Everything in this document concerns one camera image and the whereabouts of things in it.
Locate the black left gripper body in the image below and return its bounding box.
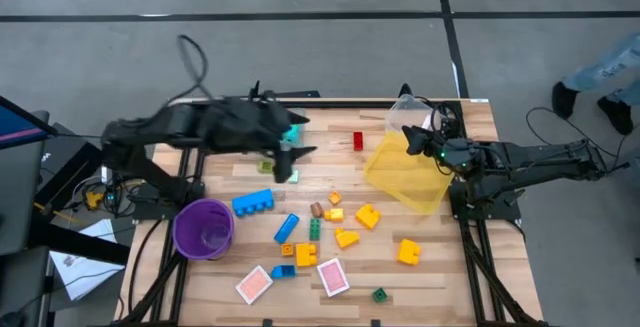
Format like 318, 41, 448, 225
212, 96, 296, 184

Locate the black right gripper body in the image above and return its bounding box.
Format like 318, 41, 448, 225
429, 130, 485, 175

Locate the yellow translucent plastic bin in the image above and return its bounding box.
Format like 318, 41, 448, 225
363, 130, 455, 216

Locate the large blue four-stud brick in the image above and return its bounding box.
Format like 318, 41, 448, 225
231, 188, 276, 218

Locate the long blue toy brick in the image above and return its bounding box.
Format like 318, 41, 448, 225
273, 213, 301, 245

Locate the large yellow notched brick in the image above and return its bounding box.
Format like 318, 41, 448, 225
397, 238, 422, 267
355, 203, 382, 231
294, 242, 319, 268

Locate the yellow curved toy brick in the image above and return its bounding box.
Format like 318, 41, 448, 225
334, 227, 361, 249

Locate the small blue toy brick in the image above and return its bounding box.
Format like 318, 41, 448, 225
270, 264, 297, 281

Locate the clear rounded plastic container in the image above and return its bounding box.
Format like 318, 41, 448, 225
385, 93, 454, 141

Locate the purple plastic bucket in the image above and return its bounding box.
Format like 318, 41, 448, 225
172, 198, 236, 261

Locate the pink boxed card deck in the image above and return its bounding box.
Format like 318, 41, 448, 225
316, 257, 351, 298

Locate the pink card left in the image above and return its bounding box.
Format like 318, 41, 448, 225
234, 264, 274, 306

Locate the person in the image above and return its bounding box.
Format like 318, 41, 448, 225
551, 31, 640, 137

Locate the black equipment box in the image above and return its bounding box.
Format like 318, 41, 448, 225
37, 122, 109, 208

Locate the black stand leg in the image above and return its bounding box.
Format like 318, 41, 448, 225
29, 220, 132, 267

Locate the white paper sheet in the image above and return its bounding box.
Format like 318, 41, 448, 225
49, 218, 126, 302

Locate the blue screen monitor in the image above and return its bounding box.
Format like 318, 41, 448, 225
0, 95, 58, 152

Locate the dark grey cabinet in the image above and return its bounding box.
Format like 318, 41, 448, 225
0, 110, 51, 258

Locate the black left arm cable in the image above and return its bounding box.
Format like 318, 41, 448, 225
175, 34, 210, 103

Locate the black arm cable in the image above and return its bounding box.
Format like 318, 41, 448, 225
524, 105, 631, 168
175, 34, 210, 103

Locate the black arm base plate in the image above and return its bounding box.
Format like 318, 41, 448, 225
448, 186, 522, 222
130, 181, 206, 221

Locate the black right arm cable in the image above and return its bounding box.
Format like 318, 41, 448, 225
524, 105, 631, 168

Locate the black power cable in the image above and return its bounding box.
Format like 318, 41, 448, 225
127, 219, 166, 318

